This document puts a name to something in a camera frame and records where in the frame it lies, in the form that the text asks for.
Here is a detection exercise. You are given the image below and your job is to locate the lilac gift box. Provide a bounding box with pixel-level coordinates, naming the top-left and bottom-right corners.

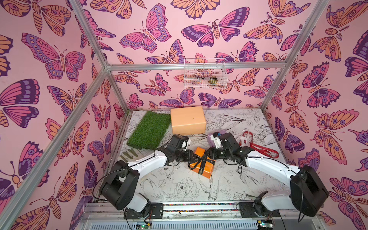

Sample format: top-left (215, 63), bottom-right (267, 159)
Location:
top-left (207, 130), bottom-right (227, 149)

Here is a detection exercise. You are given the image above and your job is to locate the orange gift box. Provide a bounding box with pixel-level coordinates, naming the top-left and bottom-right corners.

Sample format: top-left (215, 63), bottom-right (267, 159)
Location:
top-left (188, 147), bottom-right (216, 179)

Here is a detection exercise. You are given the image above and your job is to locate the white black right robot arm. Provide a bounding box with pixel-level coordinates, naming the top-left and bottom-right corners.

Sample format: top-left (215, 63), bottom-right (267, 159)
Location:
top-left (208, 131), bottom-right (328, 217)

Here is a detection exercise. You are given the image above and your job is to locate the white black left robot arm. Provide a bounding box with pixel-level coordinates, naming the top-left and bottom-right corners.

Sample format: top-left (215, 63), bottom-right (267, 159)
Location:
top-left (99, 134), bottom-right (194, 217)

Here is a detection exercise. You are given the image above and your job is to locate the red satin ribbon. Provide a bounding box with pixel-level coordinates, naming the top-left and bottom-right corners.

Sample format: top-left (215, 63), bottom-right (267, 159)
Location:
top-left (238, 131), bottom-right (279, 159)

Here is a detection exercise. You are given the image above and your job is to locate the white satin ribbon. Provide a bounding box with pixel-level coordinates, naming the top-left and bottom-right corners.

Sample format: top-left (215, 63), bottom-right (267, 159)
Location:
top-left (239, 136), bottom-right (250, 147)

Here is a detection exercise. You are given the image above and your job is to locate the green artificial grass mat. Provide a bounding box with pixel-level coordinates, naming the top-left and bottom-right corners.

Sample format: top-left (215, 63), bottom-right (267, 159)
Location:
top-left (127, 111), bottom-right (171, 150)

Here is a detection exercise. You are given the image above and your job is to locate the white wire basket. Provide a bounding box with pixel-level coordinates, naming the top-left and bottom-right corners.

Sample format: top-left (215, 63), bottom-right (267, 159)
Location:
top-left (183, 58), bottom-right (228, 90)

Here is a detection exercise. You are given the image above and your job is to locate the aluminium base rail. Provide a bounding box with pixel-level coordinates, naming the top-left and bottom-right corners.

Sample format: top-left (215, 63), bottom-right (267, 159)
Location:
top-left (77, 201), bottom-right (327, 230)

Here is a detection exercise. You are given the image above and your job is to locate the black printed ribbon bow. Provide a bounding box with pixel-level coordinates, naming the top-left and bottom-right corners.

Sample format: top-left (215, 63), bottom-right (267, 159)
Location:
top-left (188, 156), bottom-right (216, 179)

